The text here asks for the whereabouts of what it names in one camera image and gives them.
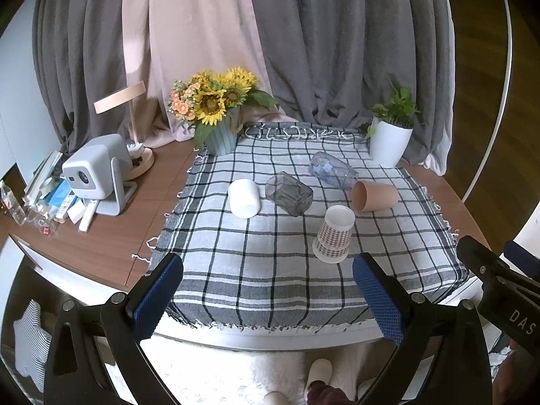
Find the person's leg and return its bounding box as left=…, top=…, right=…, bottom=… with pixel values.
left=305, top=381, right=356, bottom=405

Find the white fluffy rug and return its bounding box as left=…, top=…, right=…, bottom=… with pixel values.
left=105, top=334, right=382, bottom=405

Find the grey curtain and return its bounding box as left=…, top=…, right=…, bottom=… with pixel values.
left=246, top=0, right=455, bottom=177
left=31, top=0, right=128, bottom=155

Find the sunflower bouquet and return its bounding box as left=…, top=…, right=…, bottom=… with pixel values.
left=168, top=66, right=279, bottom=149

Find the clear blue glass cup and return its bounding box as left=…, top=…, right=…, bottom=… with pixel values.
left=309, top=151, right=359, bottom=191

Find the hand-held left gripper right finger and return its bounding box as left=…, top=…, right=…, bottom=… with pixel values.
left=352, top=252, right=493, bottom=405

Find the person's right hand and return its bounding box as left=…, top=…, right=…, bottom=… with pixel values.
left=493, top=340, right=527, bottom=396

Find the pink curtain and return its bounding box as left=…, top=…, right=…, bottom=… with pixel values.
left=121, top=0, right=297, bottom=149

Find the green potted plant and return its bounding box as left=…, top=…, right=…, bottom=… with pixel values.
left=363, top=79, right=423, bottom=141

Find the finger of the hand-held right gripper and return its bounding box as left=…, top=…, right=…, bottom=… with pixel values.
left=457, top=235, right=513, bottom=282
left=502, top=240, right=540, bottom=274

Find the teal ribbed vase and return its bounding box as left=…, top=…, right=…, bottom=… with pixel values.
left=205, top=107, right=242, bottom=156

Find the white plant pot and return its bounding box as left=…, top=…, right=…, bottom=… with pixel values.
left=369, top=116, right=414, bottom=168

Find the striped star cushion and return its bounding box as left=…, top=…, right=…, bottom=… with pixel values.
left=12, top=299, right=54, bottom=393

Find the clear plastic bottle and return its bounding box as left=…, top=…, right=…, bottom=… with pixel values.
left=0, top=179, right=27, bottom=225

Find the grey glass cup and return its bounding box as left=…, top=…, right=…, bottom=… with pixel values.
left=265, top=171, right=315, bottom=216

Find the grey checked tablecloth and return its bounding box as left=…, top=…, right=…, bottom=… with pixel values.
left=133, top=121, right=471, bottom=332

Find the checked paper cup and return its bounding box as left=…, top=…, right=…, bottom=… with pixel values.
left=312, top=205, right=356, bottom=264

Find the white remote control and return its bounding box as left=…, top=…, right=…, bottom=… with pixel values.
left=78, top=200, right=99, bottom=233

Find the terracotta cup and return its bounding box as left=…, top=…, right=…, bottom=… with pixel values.
left=352, top=180, right=400, bottom=213

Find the white projector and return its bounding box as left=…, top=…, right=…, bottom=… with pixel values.
left=62, top=133, right=138, bottom=216

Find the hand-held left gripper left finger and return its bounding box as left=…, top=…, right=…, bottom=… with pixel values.
left=43, top=252, right=185, bottom=405

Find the white cup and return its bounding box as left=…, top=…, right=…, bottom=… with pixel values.
left=228, top=179, right=260, bottom=219

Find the wooden desk lamp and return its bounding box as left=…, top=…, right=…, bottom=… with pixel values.
left=93, top=83, right=156, bottom=181

